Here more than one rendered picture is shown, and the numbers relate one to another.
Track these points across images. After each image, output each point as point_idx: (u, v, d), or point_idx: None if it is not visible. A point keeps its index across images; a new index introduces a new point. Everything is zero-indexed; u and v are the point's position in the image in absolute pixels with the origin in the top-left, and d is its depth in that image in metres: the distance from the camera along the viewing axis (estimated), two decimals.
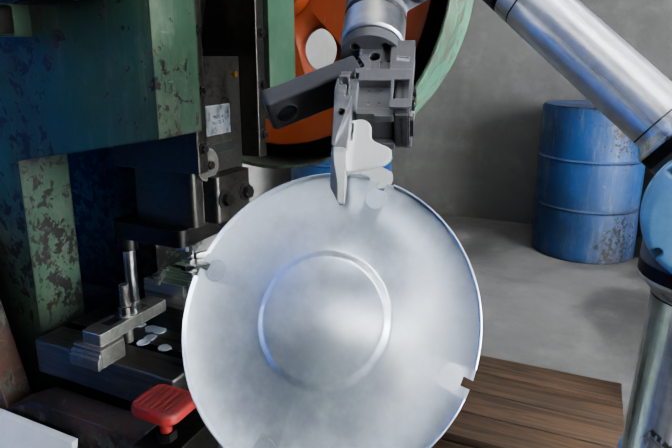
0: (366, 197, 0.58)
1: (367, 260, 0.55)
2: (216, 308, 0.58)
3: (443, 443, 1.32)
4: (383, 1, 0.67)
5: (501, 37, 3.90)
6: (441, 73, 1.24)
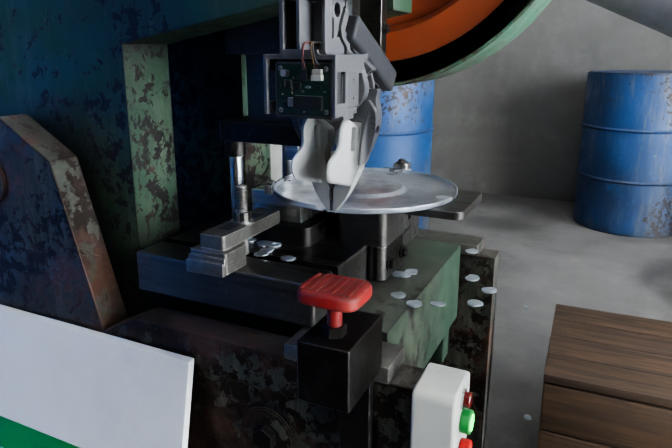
0: (443, 195, 0.89)
1: (400, 195, 0.89)
2: (371, 174, 1.04)
3: (558, 390, 1.20)
4: None
5: None
6: None
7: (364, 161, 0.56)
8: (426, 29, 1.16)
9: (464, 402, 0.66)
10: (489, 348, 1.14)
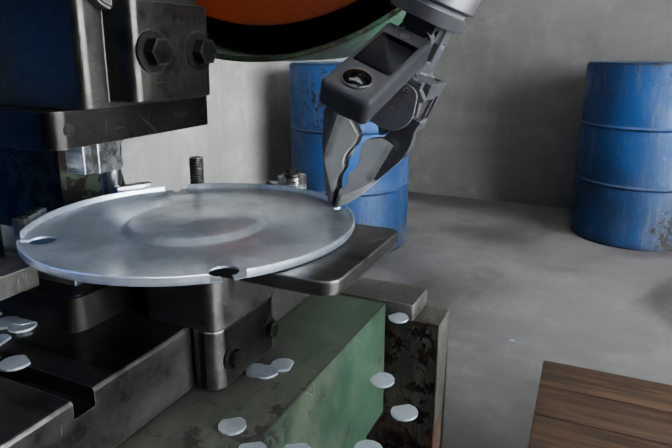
0: (169, 194, 0.64)
1: (203, 204, 0.60)
2: (66, 249, 0.47)
3: None
4: None
5: None
6: None
7: (325, 147, 0.58)
8: None
9: None
10: None
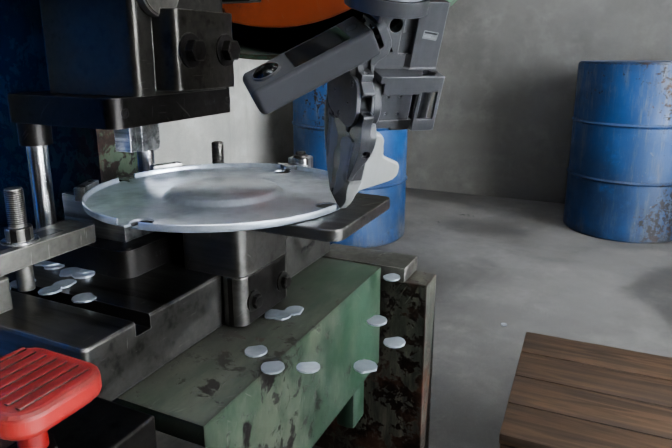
0: None
1: (171, 204, 0.60)
2: (323, 195, 0.63)
3: None
4: None
5: None
6: None
7: (331, 147, 0.59)
8: None
9: None
10: (424, 403, 0.86)
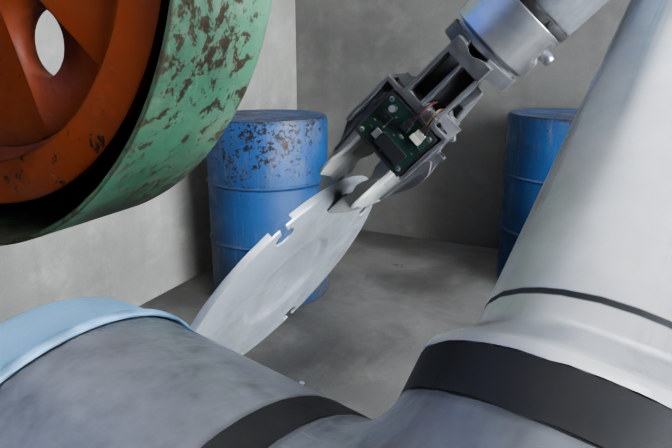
0: None
1: (242, 325, 0.64)
2: (309, 221, 0.57)
3: None
4: None
5: None
6: (225, 90, 0.72)
7: (384, 197, 0.56)
8: None
9: None
10: None
